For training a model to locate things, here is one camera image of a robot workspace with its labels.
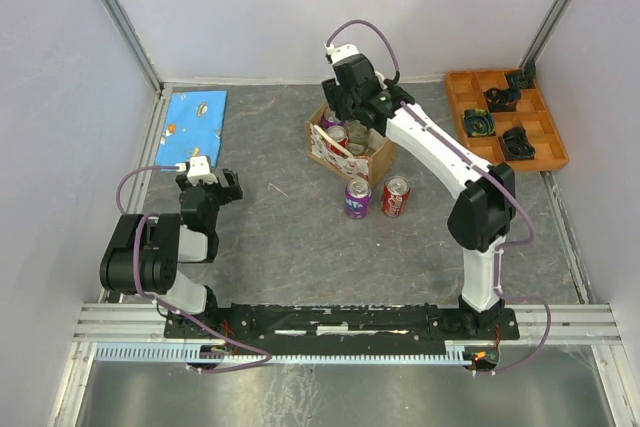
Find clear green-cap bottle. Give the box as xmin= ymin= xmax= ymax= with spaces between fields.
xmin=346 ymin=120 xmax=370 ymax=148

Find red cola can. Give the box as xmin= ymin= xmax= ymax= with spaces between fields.
xmin=381 ymin=176 xmax=410 ymax=217
xmin=326 ymin=125 xmax=348 ymax=147

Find purple fanta can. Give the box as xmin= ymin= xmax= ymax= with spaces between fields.
xmin=344 ymin=178 xmax=372 ymax=220

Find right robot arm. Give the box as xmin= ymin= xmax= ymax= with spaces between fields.
xmin=321 ymin=45 xmax=515 ymax=338

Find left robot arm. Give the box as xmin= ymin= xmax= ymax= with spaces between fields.
xmin=100 ymin=169 xmax=243 ymax=337

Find canvas tote bag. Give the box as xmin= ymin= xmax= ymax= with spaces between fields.
xmin=305 ymin=103 xmax=396 ymax=187

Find blue space-print cloth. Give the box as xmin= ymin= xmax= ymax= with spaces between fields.
xmin=154 ymin=90 xmax=227 ymax=167

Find orange wooden divided tray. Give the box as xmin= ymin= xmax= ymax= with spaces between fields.
xmin=444 ymin=70 xmax=569 ymax=172

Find blue-green rolled fabric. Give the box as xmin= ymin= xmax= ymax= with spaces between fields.
xmin=462 ymin=109 xmax=496 ymax=138

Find black rolled belt upper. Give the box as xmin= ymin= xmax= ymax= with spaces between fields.
xmin=484 ymin=88 xmax=521 ymax=112

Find black rolled belt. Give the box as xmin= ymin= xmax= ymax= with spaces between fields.
xmin=484 ymin=88 xmax=521 ymax=112
xmin=499 ymin=127 xmax=536 ymax=161

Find dark rolled fabric top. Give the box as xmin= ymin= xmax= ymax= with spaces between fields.
xmin=505 ymin=60 xmax=537 ymax=90

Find black rolled belt lower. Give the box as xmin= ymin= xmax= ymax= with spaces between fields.
xmin=499 ymin=127 xmax=536 ymax=161

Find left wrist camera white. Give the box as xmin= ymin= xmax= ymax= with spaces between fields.
xmin=187 ymin=155 xmax=218 ymax=186

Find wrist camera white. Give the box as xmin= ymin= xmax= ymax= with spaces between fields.
xmin=187 ymin=155 xmax=218 ymax=186
xmin=325 ymin=44 xmax=360 ymax=65

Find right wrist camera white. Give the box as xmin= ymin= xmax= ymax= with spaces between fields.
xmin=325 ymin=44 xmax=360 ymax=65

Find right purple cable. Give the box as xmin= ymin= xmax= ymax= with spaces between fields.
xmin=325 ymin=19 xmax=553 ymax=377

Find purple cable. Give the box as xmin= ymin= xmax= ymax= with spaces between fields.
xmin=115 ymin=164 xmax=274 ymax=374
xmin=325 ymin=19 xmax=553 ymax=377

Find blue cable duct rail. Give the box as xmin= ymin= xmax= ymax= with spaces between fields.
xmin=94 ymin=342 xmax=471 ymax=368

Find aluminium frame rail front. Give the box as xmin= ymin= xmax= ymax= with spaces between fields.
xmin=73 ymin=303 xmax=622 ymax=346

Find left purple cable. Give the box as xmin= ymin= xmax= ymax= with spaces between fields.
xmin=115 ymin=164 xmax=274 ymax=374

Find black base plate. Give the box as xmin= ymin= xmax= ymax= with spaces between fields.
xmin=196 ymin=301 xmax=520 ymax=343

